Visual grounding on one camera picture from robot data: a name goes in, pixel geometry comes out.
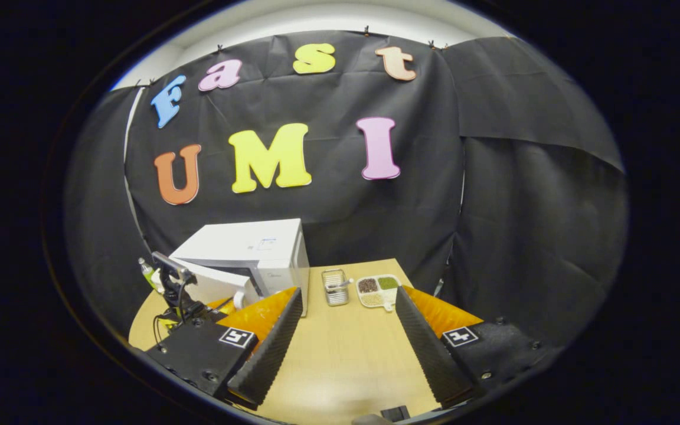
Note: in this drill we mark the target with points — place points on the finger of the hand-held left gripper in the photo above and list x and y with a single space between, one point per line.
222 306

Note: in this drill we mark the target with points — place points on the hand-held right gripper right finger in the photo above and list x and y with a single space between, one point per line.
428 354

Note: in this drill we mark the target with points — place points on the divided dish with grains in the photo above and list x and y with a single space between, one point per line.
378 292

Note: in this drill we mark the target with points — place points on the metal spoon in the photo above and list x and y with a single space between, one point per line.
340 284

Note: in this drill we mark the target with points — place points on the white microwave oven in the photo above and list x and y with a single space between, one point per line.
245 242

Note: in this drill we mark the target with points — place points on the black backdrop cloth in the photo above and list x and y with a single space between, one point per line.
523 206

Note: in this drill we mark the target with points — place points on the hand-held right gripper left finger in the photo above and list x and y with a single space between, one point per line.
272 354

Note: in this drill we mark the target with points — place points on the green label drink bottle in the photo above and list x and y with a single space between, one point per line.
146 271

